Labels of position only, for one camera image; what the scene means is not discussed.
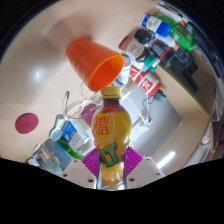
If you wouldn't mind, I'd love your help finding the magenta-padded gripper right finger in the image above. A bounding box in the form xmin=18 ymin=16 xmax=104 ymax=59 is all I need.
xmin=123 ymin=146 xmax=166 ymax=190

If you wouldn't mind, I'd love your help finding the grey shaker bottle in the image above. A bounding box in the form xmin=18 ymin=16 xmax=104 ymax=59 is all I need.
xmin=43 ymin=138 xmax=73 ymax=171

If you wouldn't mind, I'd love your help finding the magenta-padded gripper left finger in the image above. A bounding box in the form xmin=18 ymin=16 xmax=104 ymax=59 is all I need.
xmin=60 ymin=148 xmax=102 ymax=190

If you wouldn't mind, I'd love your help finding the red and white canister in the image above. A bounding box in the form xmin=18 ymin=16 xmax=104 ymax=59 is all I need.
xmin=129 ymin=64 xmax=167 ymax=105

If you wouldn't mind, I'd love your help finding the white and blue carton box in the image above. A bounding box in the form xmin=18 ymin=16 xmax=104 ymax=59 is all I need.
xmin=57 ymin=119 xmax=90 ymax=153

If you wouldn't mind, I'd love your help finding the light blue hairbrush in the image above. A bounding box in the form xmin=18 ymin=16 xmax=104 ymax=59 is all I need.
xmin=49 ymin=114 xmax=68 ymax=143

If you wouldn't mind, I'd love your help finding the pink pouch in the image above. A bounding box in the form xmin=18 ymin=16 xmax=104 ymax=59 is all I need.
xmin=79 ymin=102 xmax=101 ymax=128

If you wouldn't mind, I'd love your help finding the dark green glass bottle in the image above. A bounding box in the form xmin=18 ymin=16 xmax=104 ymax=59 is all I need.
xmin=58 ymin=138 xmax=84 ymax=160

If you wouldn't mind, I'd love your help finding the small green-capped bottle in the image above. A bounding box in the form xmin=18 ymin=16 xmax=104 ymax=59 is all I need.
xmin=141 ymin=54 xmax=160 ymax=74

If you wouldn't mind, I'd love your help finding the red label jar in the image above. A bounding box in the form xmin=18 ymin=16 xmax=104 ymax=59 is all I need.
xmin=118 ymin=35 xmax=151 ymax=61

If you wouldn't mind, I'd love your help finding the yellow drink bottle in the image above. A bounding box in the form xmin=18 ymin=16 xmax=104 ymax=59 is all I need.
xmin=90 ymin=86 xmax=133 ymax=186

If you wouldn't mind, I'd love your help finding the bright green bottle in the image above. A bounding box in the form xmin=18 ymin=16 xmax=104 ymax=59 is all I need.
xmin=156 ymin=13 xmax=198 ymax=53

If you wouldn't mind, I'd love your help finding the white under-shelf lamp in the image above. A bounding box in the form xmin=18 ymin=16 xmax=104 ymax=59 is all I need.
xmin=156 ymin=150 xmax=177 ymax=169

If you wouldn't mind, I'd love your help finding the white bottle with blue label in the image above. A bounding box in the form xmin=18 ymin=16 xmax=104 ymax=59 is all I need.
xmin=139 ymin=13 xmax=173 ymax=38

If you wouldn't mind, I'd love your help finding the flat round red coaster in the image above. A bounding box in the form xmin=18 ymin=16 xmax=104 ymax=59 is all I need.
xmin=14 ymin=112 xmax=40 ymax=135

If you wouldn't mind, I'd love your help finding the orange plastic cup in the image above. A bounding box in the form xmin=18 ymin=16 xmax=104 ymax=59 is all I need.
xmin=65 ymin=38 xmax=126 ymax=93

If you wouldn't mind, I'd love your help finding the white power strip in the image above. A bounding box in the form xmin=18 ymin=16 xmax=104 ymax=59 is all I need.
xmin=131 ymin=119 xmax=150 ymax=141

